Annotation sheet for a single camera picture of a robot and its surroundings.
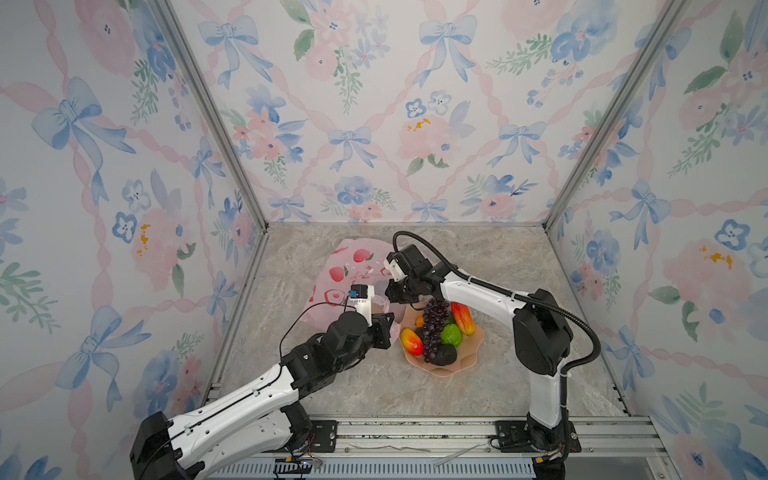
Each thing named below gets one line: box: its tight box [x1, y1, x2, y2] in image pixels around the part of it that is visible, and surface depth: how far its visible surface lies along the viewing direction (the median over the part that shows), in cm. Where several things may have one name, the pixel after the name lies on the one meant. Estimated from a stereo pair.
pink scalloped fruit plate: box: [400, 297, 432, 331], surface depth 92 cm
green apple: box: [440, 324, 463, 348], surface depth 87 cm
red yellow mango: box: [400, 328, 424, 357], surface depth 84 cm
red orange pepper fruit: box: [451, 302, 476, 336], surface depth 88 cm
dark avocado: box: [429, 344, 457, 366], surface depth 83 cm
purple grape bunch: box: [423, 298, 451, 363], surface depth 86 cm
